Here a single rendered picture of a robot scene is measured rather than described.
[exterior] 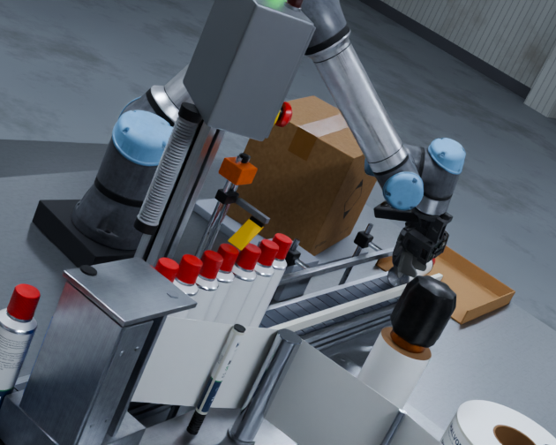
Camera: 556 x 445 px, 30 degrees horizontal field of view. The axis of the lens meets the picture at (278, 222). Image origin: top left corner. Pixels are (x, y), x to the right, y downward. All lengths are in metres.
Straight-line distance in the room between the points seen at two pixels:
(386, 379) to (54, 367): 0.57
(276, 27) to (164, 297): 0.41
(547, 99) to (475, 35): 1.22
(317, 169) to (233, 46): 0.84
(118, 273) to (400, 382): 0.54
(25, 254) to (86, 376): 0.70
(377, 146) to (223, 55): 0.52
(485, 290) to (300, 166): 0.70
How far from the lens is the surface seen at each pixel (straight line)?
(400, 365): 1.62
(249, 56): 1.45
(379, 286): 2.30
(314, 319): 1.95
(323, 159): 2.25
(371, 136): 1.91
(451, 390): 2.15
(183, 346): 1.46
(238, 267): 1.67
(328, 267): 2.06
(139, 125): 1.93
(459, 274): 2.75
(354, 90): 1.88
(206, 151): 1.66
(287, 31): 1.45
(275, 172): 2.30
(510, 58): 10.96
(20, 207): 2.10
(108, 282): 1.27
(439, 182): 2.10
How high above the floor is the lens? 1.74
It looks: 21 degrees down
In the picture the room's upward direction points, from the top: 25 degrees clockwise
